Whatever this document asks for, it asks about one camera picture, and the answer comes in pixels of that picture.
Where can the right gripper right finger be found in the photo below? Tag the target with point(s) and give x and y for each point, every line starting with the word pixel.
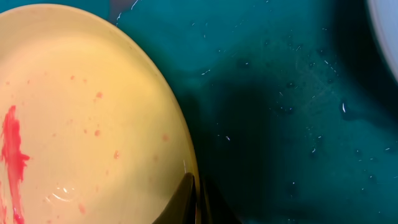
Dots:
pixel 214 209

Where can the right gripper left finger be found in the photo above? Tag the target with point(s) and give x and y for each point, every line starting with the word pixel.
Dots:
pixel 181 208

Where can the yellow-green plastic plate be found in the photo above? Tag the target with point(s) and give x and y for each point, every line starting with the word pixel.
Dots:
pixel 90 130

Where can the teal plastic tray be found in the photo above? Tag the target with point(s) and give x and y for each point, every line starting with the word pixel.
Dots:
pixel 289 106

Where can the light blue plastic plate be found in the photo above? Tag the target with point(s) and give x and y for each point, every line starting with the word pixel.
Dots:
pixel 383 19

